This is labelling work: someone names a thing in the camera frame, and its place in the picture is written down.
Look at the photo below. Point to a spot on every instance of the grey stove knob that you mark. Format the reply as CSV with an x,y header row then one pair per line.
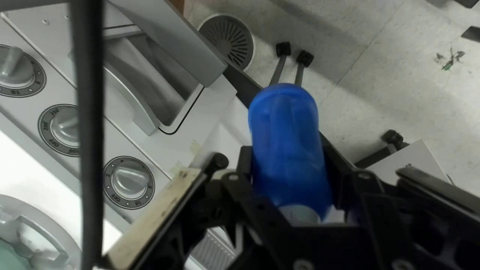
x,y
17,70
62,130
129,182

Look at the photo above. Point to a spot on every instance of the blue detergent bottle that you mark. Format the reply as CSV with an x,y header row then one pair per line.
x,y
290,151

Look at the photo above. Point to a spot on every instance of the green bowl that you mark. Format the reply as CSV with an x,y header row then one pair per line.
x,y
9,256

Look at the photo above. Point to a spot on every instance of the grey burner grate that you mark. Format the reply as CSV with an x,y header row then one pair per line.
x,y
45,235

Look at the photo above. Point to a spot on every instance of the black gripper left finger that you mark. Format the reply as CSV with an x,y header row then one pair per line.
x,y
155,215

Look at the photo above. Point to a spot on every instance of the white toy kitchen unit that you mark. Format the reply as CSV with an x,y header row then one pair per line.
x,y
30,130

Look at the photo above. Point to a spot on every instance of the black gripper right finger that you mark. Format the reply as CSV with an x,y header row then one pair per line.
x,y
440,193

